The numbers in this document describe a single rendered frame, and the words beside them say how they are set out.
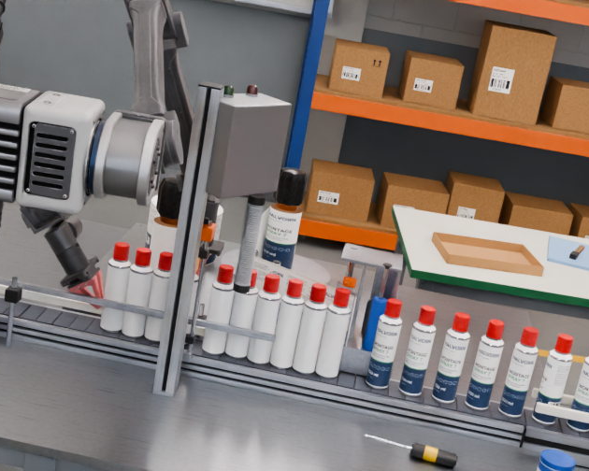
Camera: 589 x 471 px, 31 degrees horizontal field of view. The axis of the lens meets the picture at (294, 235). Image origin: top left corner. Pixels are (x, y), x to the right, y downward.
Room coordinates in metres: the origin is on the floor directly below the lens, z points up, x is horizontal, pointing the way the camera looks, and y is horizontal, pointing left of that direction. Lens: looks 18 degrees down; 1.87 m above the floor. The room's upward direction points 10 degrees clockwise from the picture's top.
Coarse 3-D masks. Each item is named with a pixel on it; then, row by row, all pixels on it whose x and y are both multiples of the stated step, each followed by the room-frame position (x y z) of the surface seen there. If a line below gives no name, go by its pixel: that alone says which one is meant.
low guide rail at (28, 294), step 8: (0, 288) 2.23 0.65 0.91; (24, 296) 2.22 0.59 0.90; (32, 296) 2.22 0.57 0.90; (40, 296) 2.22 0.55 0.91; (48, 296) 2.22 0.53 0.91; (56, 296) 2.22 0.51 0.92; (56, 304) 2.22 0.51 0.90; (64, 304) 2.22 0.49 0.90; (72, 304) 2.21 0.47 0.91; (80, 304) 2.21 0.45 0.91; (88, 304) 2.21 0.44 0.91; (96, 312) 2.21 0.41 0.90; (200, 328) 2.20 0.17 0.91; (272, 344) 2.18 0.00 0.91
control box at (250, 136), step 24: (240, 96) 2.09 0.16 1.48; (264, 96) 2.13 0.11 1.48; (240, 120) 2.00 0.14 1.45; (264, 120) 2.05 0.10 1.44; (288, 120) 2.11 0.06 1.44; (216, 144) 2.00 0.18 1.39; (240, 144) 2.01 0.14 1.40; (264, 144) 2.06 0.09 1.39; (216, 168) 1.99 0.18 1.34; (240, 168) 2.02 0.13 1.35; (264, 168) 2.07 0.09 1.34; (216, 192) 1.99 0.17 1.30; (240, 192) 2.02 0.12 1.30; (264, 192) 2.08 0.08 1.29
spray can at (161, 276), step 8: (160, 256) 2.16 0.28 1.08; (168, 256) 2.16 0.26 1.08; (160, 264) 2.16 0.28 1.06; (168, 264) 2.16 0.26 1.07; (160, 272) 2.15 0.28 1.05; (168, 272) 2.16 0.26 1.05; (152, 280) 2.16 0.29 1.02; (160, 280) 2.14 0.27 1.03; (168, 280) 2.15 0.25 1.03; (152, 288) 2.15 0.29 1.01; (160, 288) 2.14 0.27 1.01; (152, 296) 2.15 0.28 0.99; (160, 296) 2.14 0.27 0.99; (152, 304) 2.15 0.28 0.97; (160, 304) 2.14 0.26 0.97; (152, 320) 2.15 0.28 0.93; (160, 320) 2.15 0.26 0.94; (152, 328) 2.15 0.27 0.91; (160, 328) 2.15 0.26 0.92; (144, 336) 2.16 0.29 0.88; (152, 336) 2.14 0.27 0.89; (160, 336) 2.15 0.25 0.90
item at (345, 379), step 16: (0, 304) 2.20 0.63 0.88; (16, 304) 2.22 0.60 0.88; (32, 320) 2.15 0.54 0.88; (48, 320) 2.16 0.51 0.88; (64, 320) 2.18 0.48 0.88; (80, 320) 2.19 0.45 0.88; (96, 320) 2.21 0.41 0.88; (112, 336) 2.14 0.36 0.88; (256, 368) 2.11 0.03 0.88; (272, 368) 2.12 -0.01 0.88; (336, 384) 2.10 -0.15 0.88; (352, 384) 2.12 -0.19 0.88; (416, 400) 2.10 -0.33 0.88; (432, 400) 2.11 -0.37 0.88; (464, 400) 2.14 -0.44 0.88; (480, 416) 2.08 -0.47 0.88; (496, 416) 2.09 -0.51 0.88
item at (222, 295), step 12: (228, 264) 2.17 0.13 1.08; (228, 276) 2.15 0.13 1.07; (216, 288) 2.14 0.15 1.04; (228, 288) 2.14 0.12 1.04; (216, 300) 2.14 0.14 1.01; (228, 300) 2.14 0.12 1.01; (216, 312) 2.13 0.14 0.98; (228, 312) 2.15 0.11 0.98; (228, 324) 2.15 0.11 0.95; (204, 336) 2.15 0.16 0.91; (216, 336) 2.13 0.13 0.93; (204, 348) 2.14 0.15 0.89; (216, 348) 2.14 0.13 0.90
